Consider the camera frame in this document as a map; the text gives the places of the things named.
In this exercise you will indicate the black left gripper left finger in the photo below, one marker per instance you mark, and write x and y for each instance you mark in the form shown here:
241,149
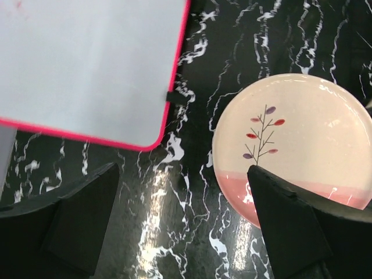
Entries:
59,234

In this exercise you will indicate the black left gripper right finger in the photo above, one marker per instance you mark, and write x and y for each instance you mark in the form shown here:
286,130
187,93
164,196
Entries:
307,235

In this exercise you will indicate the pink cream tree plate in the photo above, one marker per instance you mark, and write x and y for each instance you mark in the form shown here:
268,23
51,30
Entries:
304,129

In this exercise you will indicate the pink framed whiteboard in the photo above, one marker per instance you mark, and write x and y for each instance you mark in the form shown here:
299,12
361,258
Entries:
96,71

